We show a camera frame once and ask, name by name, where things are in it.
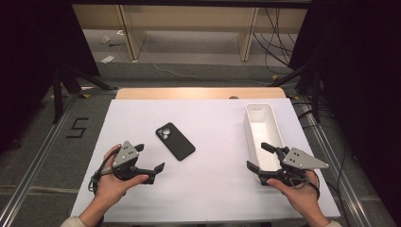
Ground black tripod stand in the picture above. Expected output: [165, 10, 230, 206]
[51, 64, 119, 125]
[269, 61, 323, 124]

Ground black curtain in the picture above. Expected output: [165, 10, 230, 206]
[288, 0, 401, 221]
[0, 0, 101, 154]

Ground beige wooden shelf unit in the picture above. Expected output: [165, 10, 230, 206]
[71, 3, 308, 62]

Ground white plastic bin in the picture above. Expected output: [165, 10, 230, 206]
[243, 102, 287, 184]

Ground person's left hand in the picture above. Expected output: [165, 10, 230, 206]
[94, 144, 149, 206]

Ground white table cover sheet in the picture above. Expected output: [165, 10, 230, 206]
[70, 97, 341, 223]

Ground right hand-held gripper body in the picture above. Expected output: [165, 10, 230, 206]
[258, 146, 330, 187]

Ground aluminium floor rail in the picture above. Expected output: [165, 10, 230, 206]
[299, 100, 375, 227]
[0, 94, 78, 227]

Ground bundle of black cables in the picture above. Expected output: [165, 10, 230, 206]
[253, 8, 299, 75]

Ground person's right hand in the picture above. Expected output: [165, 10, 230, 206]
[267, 169, 323, 218]

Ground black metal crossbar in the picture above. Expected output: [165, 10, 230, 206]
[70, 0, 313, 9]

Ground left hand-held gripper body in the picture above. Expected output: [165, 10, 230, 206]
[112, 140, 156, 185]

